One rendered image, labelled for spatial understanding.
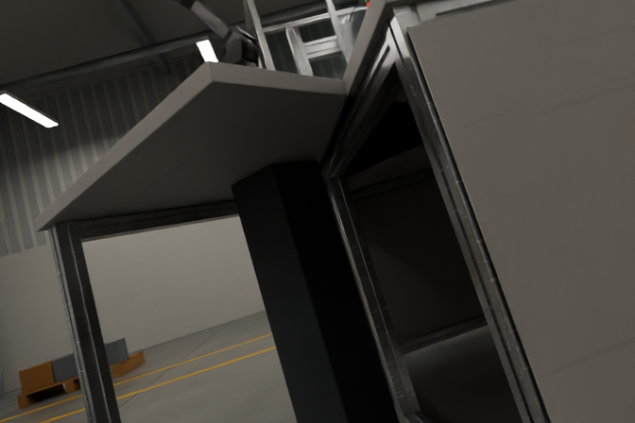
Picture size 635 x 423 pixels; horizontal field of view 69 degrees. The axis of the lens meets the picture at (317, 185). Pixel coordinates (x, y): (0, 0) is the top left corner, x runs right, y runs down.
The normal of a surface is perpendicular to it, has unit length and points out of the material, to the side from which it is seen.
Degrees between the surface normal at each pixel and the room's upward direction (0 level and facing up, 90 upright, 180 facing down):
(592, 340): 90
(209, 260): 90
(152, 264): 90
